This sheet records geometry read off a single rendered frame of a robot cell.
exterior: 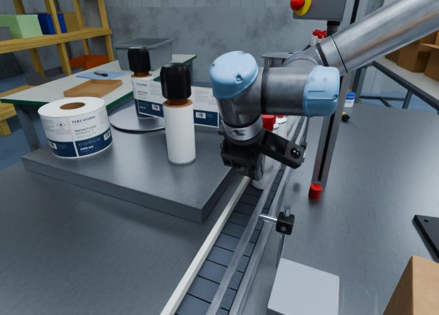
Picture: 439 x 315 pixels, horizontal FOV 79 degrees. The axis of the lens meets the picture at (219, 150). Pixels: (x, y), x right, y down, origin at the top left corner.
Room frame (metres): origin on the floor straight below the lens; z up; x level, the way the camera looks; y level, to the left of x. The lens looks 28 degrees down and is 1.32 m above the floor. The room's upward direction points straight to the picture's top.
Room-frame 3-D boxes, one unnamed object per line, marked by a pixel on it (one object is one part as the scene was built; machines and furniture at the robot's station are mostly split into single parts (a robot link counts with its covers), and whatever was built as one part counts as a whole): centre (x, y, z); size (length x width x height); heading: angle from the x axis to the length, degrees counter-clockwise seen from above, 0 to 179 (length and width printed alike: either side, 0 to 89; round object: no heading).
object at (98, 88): (1.84, 0.86, 0.82); 0.34 x 0.24 x 0.04; 173
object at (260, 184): (0.61, -0.12, 0.98); 0.05 x 0.05 x 0.20
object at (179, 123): (0.76, 0.12, 1.03); 0.09 x 0.09 x 0.30
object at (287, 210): (0.39, -0.10, 0.91); 0.07 x 0.03 x 0.17; 67
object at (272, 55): (1.15, -0.24, 1.14); 0.14 x 0.11 x 0.01; 157
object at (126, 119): (1.11, 0.32, 0.89); 0.31 x 0.31 x 0.01
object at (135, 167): (1.01, 0.20, 0.86); 0.80 x 0.67 x 0.05; 157
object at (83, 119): (0.86, 0.49, 0.95); 0.20 x 0.20 x 0.14
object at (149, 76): (1.11, 0.32, 1.04); 0.09 x 0.09 x 0.29
